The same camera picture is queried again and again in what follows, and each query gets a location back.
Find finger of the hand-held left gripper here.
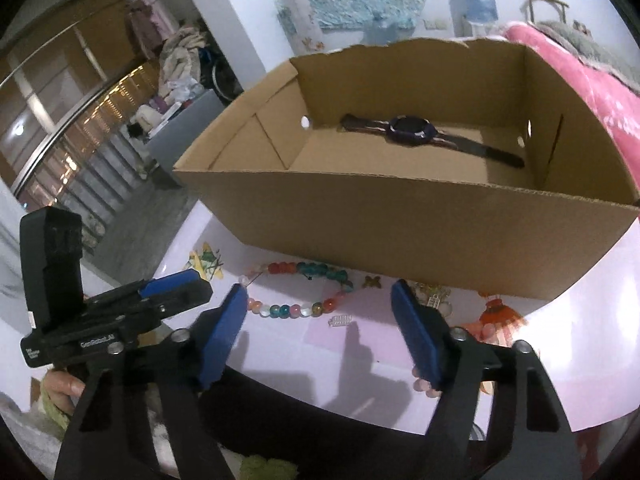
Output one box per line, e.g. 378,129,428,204
120,279,213,328
100,269,199,306

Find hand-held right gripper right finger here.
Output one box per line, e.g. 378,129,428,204
391,279,583,480

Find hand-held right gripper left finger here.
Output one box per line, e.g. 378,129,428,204
54,284,249,480

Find multicoloured bead bracelet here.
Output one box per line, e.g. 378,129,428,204
239,260,355,320

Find brown cardboard box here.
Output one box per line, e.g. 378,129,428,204
172,37,640,311

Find person's left hand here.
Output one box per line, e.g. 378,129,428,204
45,369,87,413

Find metal railing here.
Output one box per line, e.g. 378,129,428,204
15,60,166,256

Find white green fuzzy garment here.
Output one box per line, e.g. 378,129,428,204
0,375,298,480

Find grey board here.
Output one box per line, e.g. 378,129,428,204
145,92,226,188

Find black wrist watch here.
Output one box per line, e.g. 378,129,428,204
340,113,526,168

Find bicycle wheel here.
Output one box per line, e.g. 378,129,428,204
212,52,242,103

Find pile of clothes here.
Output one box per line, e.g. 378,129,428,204
157,25,211,101

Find pink hanging clothes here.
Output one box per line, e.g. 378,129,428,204
127,0,176,51

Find pink printed blanket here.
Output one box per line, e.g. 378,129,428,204
502,22,640,206

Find white water dispenser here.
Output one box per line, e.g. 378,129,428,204
450,0,481,38

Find grey fuzzy blanket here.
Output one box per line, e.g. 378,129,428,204
537,20,640,93

